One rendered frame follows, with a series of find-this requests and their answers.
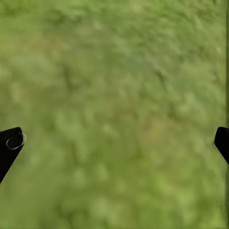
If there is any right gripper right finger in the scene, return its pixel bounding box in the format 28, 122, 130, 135
214, 126, 229, 164

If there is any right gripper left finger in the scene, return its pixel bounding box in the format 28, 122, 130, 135
0, 127, 27, 183

